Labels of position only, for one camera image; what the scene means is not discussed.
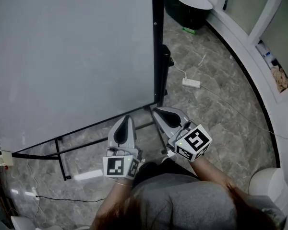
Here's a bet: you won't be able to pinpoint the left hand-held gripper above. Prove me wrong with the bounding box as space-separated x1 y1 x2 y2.
102 115 144 179

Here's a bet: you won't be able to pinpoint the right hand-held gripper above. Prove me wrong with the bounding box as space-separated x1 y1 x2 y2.
152 106 213 163

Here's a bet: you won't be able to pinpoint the grey folding table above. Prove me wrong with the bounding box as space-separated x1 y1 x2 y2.
0 0 175 181

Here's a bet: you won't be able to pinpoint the person's right forearm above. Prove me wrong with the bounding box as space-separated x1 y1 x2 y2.
191 156 236 191

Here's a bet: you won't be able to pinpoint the person's left forearm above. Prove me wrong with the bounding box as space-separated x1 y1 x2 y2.
95 177 133 225

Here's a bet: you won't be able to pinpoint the white power strip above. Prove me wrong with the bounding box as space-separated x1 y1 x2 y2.
181 77 202 89
31 186 40 201

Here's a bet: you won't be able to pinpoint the person's black trousers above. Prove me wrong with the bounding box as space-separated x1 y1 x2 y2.
133 161 200 185

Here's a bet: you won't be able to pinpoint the person's grey sweater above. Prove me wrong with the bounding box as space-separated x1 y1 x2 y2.
132 172 288 230

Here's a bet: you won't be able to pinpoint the green packet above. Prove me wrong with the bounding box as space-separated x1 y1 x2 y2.
181 26 197 35

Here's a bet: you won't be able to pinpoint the white-framed glass partition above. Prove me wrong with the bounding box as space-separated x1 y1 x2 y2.
205 0 288 169

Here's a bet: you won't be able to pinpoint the black white bathtub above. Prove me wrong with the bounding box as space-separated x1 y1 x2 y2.
163 0 214 31

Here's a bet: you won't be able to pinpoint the blue white packets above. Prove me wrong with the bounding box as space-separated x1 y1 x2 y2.
255 40 280 68

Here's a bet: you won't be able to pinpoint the brown woven item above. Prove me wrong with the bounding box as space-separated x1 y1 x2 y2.
270 65 288 93

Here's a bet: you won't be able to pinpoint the white rounded fixture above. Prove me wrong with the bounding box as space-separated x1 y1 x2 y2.
10 215 43 230

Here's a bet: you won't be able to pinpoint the black power cable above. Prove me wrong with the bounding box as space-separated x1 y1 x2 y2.
35 195 107 203

